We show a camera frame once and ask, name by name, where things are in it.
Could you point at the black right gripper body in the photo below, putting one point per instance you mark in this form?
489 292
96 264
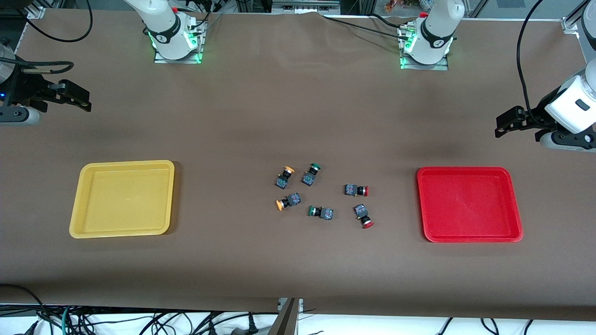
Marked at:
24 86

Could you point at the yellow push button switch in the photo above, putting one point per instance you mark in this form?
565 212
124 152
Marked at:
293 200
282 180

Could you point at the red plastic tray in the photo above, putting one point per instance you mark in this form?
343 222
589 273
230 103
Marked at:
468 204

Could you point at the yellow plastic tray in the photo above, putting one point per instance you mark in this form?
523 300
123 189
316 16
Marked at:
121 200

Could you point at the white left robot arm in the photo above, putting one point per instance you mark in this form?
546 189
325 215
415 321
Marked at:
437 32

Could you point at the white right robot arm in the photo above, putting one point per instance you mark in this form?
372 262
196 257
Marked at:
163 28

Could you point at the green push button switch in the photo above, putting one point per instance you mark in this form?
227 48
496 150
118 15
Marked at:
308 178
327 214

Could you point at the aluminium profile bracket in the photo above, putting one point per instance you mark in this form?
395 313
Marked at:
288 321

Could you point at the red push button switch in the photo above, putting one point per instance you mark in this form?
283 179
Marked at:
351 190
361 211

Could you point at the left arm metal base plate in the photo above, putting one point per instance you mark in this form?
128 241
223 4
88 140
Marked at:
423 67

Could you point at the brown table cover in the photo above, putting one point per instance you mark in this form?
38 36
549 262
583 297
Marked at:
298 116

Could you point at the grey metal frame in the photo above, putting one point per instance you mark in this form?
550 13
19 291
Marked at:
305 7

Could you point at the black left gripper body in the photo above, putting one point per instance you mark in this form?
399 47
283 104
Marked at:
533 116

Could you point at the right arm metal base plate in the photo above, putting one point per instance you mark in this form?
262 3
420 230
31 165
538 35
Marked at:
179 61

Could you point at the aluminium frame corner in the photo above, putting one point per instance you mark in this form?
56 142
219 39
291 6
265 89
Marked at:
36 12
569 24

